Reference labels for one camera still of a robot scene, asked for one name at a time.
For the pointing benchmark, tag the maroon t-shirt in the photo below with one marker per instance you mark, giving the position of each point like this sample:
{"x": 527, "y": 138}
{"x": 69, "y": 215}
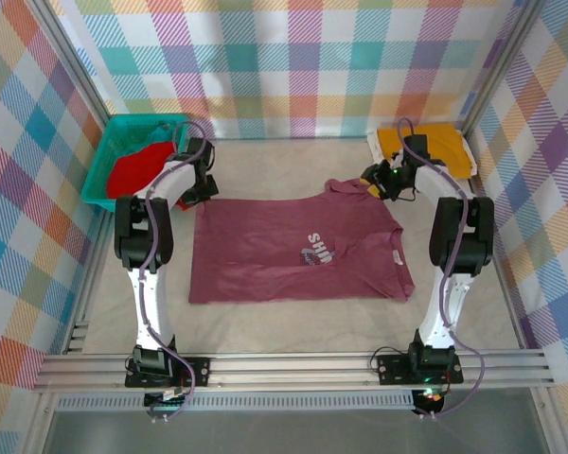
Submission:
{"x": 265, "y": 255}

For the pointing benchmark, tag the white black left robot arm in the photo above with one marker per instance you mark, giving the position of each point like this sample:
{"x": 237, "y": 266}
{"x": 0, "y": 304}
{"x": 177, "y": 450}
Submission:
{"x": 151, "y": 293}

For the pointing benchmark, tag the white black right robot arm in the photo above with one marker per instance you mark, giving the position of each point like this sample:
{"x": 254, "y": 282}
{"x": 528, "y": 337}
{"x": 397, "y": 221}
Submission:
{"x": 442, "y": 302}

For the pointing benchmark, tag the mustard yellow folded t-shirt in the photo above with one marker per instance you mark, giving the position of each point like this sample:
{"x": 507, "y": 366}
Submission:
{"x": 445, "y": 142}

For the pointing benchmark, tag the teal t-shirt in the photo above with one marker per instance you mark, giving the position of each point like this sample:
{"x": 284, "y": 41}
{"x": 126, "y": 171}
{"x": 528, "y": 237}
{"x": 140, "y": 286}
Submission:
{"x": 161, "y": 134}

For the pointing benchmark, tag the red t-shirt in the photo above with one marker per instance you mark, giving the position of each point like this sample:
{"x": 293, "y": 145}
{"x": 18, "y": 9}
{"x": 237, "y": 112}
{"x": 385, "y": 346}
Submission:
{"x": 137, "y": 170}

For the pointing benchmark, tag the teal plastic basket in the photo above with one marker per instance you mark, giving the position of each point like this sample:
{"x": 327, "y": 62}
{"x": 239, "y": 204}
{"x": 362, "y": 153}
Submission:
{"x": 109, "y": 142}

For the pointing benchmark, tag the left electronics board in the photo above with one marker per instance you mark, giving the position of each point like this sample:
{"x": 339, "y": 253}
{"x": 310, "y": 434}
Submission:
{"x": 168, "y": 399}

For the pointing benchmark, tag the electronics board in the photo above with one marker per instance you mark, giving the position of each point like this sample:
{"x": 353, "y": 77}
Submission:
{"x": 431, "y": 399}
{"x": 168, "y": 399}

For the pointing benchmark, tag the right electronics board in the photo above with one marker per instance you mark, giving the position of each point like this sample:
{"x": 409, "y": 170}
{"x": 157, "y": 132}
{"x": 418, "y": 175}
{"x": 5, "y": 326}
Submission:
{"x": 431, "y": 399}

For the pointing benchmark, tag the aluminium right frame post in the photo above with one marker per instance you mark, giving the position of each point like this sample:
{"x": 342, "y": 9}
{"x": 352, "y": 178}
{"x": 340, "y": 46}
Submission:
{"x": 502, "y": 66}

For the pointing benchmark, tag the aluminium frame post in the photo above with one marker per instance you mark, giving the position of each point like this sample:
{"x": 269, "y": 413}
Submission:
{"x": 71, "y": 66}
{"x": 502, "y": 66}

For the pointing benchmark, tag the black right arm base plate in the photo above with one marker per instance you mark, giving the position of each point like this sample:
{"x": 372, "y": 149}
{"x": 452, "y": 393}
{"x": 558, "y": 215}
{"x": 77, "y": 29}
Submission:
{"x": 393, "y": 369}

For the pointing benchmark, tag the aluminium left frame post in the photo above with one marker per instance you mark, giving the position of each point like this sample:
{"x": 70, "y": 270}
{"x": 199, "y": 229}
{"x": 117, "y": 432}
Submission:
{"x": 71, "y": 66}

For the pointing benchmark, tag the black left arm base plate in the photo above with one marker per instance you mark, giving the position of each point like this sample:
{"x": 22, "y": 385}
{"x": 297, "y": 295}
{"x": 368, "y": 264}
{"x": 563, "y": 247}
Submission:
{"x": 199, "y": 371}

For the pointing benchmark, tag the aluminium frame rail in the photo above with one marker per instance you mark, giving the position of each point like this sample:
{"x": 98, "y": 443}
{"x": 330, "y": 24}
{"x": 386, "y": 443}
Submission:
{"x": 289, "y": 371}

